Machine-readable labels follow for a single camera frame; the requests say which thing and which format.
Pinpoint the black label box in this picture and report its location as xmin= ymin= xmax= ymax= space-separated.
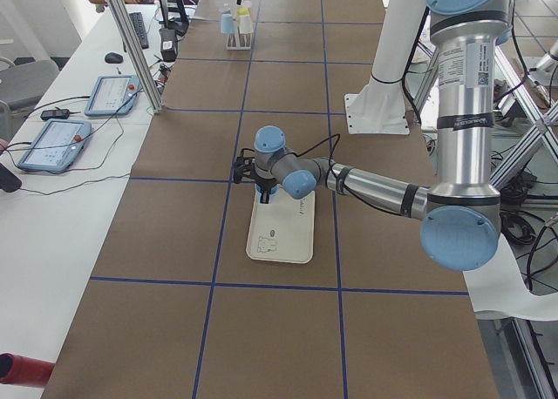
xmin=159 ymin=28 xmax=178 ymax=62

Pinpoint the red cardboard tube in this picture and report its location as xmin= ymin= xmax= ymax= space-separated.
xmin=1 ymin=353 xmax=55 ymax=388

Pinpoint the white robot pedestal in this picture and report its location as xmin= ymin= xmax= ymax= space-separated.
xmin=344 ymin=0 xmax=427 ymax=135

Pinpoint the aluminium frame post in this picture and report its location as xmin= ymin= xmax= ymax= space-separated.
xmin=105 ymin=0 xmax=163 ymax=114

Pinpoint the black keyboard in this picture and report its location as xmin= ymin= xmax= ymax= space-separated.
xmin=128 ymin=12 xmax=149 ymax=49

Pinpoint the near teach pendant tablet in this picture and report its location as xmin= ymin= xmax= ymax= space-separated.
xmin=17 ymin=119 xmax=92 ymax=173

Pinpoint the blue plastic cup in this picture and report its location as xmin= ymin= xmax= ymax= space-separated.
xmin=255 ymin=184 xmax=278 ymax=204
xmin=221 ymin=13 xmax=235 ymax=35

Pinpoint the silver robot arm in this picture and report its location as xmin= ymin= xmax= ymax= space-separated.
xmin=233 ymin=0 xmax=514 ymax=271

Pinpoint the cream plastic tray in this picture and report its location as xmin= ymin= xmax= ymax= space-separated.
xmin=246 ymin=186 xmax=316 ymax=264

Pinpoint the white plastic cup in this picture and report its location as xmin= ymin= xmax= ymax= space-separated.
xmin=238 ymin=14 xmax=254 ymax=35

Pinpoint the teach pendant tablet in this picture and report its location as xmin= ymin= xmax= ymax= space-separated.
xmin=84 ymin=75 xmax=140 ymax=117
xmin=17 ymin=119 xmax=92 ymax=173

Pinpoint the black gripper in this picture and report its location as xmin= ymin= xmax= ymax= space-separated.
xmin=233 ymin=148 xmax=277 ymax=204

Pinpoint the white plastic chair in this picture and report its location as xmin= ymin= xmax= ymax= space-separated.
xmin=463 ymin=235 xmax=558 ymax=321

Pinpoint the white wire cup rack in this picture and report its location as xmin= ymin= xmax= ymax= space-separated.
xmin=224 ymin=0 xmax=255 ymax=51

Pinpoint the far teach pendant tablet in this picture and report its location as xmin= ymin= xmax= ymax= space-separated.
xmin=84 ymin=75 xmax=140 ymax=117

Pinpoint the black computer mouse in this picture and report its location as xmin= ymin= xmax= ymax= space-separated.
xmin=104 ymin=52 xmax=123 ymax=64

